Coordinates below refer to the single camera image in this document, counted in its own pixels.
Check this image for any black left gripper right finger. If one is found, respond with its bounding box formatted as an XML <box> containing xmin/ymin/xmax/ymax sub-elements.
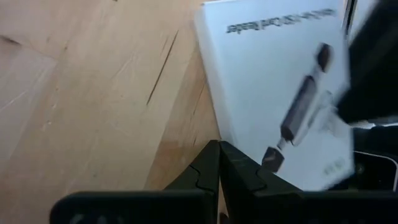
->
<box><xmin>220</xmin><ymin>140</ymin><xmax>398</xmax><ymax>224</ymax></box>

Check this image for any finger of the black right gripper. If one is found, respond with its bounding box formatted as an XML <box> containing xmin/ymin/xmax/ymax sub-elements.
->
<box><xmin>337</xmin><ymin>0</ymin><xmax>398</xmax><ymax>124</ymax></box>

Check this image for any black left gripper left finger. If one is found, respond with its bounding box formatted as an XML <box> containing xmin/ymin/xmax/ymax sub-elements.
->
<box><xmin>49</xmin><ymin>139</ymin><xmax>221</xmax><ymax>224</ymax></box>

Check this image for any white green Acer box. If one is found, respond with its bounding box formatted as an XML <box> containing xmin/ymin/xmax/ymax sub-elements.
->
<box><xmin>194</xmin><ymin>0</ymin><xmax>355</xmax><ymax>192</ymax></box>

